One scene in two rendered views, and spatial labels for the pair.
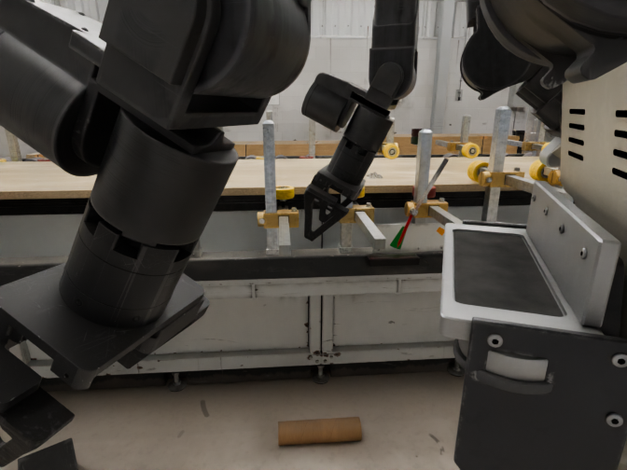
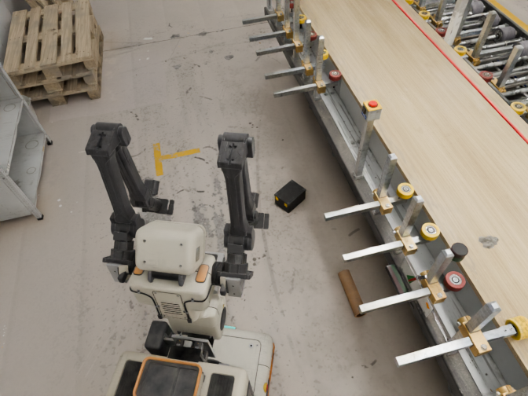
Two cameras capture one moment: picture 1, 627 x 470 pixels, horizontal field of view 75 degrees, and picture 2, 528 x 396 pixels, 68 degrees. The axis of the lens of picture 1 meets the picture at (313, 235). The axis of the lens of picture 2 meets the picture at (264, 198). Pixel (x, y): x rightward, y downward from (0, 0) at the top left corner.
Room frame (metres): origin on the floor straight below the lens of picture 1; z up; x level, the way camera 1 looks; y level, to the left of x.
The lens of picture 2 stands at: (0.59, -1.00, 2.45)
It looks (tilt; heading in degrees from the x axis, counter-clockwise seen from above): 52 degrees down; 85
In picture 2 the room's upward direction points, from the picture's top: 5 degrees counter-clockwise
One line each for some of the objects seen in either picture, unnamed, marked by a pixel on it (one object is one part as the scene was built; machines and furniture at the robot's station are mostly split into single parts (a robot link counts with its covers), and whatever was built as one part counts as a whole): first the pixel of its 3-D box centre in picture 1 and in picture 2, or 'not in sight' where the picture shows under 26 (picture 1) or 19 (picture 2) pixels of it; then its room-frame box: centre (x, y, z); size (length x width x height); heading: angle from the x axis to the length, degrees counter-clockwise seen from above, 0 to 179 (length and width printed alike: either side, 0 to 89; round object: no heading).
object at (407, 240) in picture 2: (353, 214); (405, 240); (1.32, -0.13, 0.83); 0.14 x 0.06 x 0.05; 95
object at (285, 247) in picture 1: (284, 228); (365, 207); (1.20, 0.09, 0.82); 0.43 x 0.03 x 0.04; 5
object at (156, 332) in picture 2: not in sight; (185, 326); (0.25, -0.30, 0.68); 0.28 x 0.27 x 0.25; 162
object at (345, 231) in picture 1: (346, 196); (405, 229); (1.32, -0.11, 0.89); 0.04 x 0.04 x 0.48; 5
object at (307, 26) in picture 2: not in sight; (306, 53); (1.19, 1.38, 0.90); 0.04 x 0.04 x 0.48; 5
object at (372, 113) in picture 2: not in sight; (371, 111); (1.27, 0.40, 1.18); 0.07 x 0.07 x 0.08; 5
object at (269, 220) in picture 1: (278, 218); (382, 200); (1.30, 0.12, 0.82); 0.14 x 0.06 x 0.05; 95
